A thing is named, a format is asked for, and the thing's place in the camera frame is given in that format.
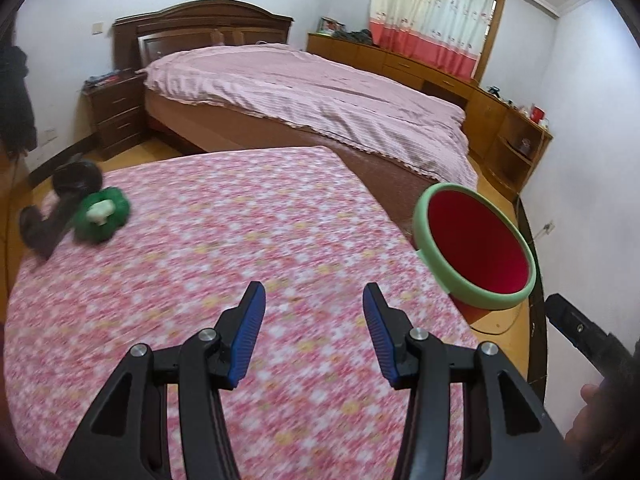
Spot green red trash bin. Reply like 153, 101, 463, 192
412, 183, 537, 311

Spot person right hand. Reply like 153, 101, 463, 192
565, 384, 606, 460

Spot green plush toy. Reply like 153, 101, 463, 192
74, 186, 131, 244

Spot long wooden cabinet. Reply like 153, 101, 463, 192
306, 32, 552, 200

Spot brown bed base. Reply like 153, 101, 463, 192
144, 89, 433, 235

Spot pink floral bed sheet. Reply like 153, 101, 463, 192
4, 148, 476, 479

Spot black hanging jacket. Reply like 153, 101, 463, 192
0, 46, 37, 158

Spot dark wooden nightstand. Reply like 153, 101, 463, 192
82, 70, 146, 159

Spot items on nightstand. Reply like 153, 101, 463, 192
85, 72, 119, 89

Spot red white floral curtain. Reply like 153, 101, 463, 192
369, 0, 495, 81

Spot pink checkered bedspread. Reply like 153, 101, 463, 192
143, 44, 477, 188

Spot dark wooden headboard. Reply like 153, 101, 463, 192
112, 0, 294, 70

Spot white wall switch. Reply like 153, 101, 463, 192
91, 22, 103, 35

